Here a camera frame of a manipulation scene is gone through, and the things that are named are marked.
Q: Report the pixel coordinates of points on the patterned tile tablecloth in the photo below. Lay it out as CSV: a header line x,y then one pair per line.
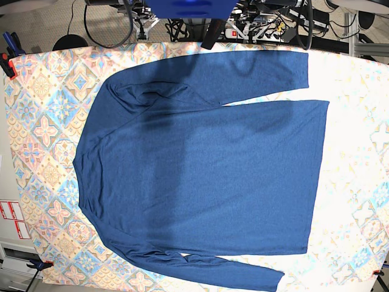
x,y
46,106

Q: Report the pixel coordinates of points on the black clamp lower left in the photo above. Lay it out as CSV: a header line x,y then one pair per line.
x,y
39,265

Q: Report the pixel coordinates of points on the white power strip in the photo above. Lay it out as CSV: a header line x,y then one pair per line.
x,y
264,34

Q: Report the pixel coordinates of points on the black and red clamp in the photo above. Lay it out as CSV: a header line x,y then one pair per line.
x,y
8,66

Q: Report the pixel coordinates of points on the black camera pole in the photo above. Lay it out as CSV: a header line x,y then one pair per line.
x,y
214,30

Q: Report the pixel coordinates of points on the red and white labels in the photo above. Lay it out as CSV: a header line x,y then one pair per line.
x,y
11,211

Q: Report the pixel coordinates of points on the black round stool base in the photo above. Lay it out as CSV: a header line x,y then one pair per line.
x,y
70,41

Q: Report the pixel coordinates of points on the black clamp lower right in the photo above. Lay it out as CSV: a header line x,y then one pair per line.
x,y
378,273

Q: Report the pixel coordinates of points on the blue long-sleeve T-shirt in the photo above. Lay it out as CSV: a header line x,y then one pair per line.
x,y
177,171

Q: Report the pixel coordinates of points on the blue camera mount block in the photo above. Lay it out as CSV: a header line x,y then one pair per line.
x,y
214,9

